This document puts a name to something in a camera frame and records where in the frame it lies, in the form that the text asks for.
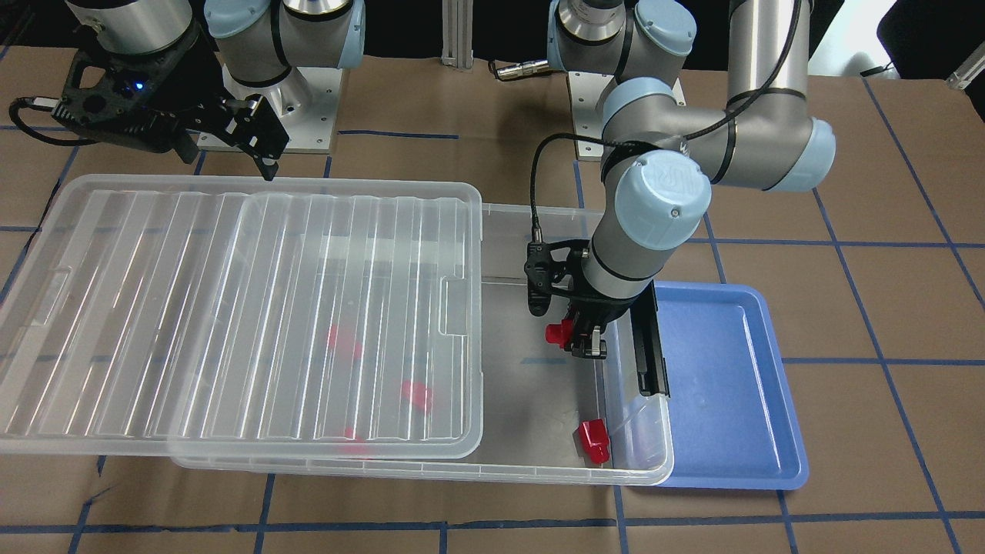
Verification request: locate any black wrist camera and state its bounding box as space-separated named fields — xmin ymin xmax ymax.
xmin=523 ymin=238 xmax=589 ymax=318

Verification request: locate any red block under lid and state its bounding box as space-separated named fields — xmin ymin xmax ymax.
xmin=400 ymin=381 xmax=434 ymax=415

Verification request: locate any black gripper body tray side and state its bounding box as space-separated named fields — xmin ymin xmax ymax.
xmin=566 ymin=292 xmax=638 ymax=339

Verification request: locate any black gripper body lid side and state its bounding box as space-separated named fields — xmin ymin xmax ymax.
xmin=52 ymin=31 xmax=255 ymax=162

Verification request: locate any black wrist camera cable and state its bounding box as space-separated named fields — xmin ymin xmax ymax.
xmin=529 ymin=0 xmax=809 ymax=247

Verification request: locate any silver robot arm near tray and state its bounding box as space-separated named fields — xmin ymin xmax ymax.
xmin=526 ymin=1 xmax=836 ymax=359

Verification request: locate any red block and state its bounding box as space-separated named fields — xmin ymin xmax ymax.
xmin=400 ymin=381 xmax=434 ymax=415
xmin=544 ymin=318 xmax=574 ymax=349
xmin=576 ymin=419 xmax=611 ymax=466

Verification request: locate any clear plastic storage box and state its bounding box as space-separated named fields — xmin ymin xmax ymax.
xmin=175 ymin=204 xmax=643 ymax=486

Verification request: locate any red block in box corner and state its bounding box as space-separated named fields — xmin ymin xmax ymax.
xmin=576 ymin=419 xmax=611 ymax=466

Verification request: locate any clear plastic box lid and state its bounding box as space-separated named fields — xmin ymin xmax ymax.
xmin=1 ymin=173 xmax=483 ymax=460

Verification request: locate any blue plastic tray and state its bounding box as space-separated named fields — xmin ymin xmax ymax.
xmin=605 ymin=282 xmax=810 ymax=490

